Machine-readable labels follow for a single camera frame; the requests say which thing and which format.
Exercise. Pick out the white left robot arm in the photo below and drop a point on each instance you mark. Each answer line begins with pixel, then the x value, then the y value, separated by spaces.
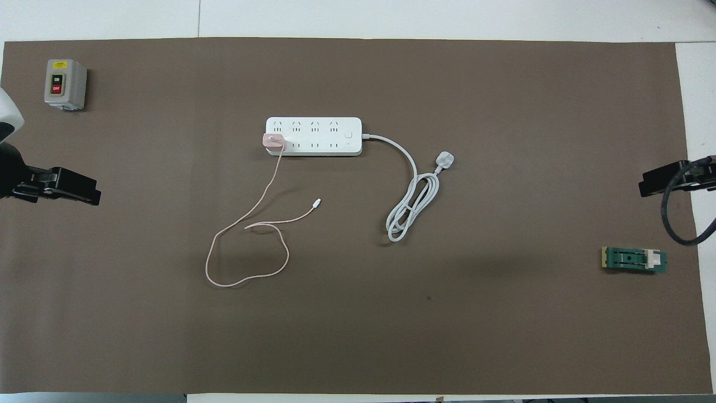
pixel 8 162

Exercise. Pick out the white power strip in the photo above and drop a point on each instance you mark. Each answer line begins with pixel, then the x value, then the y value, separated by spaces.
pixel 319 135

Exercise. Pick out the brown table mat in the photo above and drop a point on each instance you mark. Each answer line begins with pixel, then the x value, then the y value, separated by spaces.
pixel 358 336

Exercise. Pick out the green circuit board fixture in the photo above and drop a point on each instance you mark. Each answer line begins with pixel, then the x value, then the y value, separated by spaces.
pixel 626 260

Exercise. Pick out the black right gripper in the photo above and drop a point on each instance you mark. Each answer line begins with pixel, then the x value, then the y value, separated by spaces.
pixel 671 178

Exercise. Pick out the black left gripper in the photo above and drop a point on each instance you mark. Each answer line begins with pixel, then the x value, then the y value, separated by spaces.
pixel 67 184

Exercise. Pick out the grey on off switch box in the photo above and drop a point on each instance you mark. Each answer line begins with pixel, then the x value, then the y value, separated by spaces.
pixel 65 84

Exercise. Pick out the pink charger adapter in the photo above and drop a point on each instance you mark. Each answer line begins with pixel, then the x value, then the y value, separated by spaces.
pixel 273 140

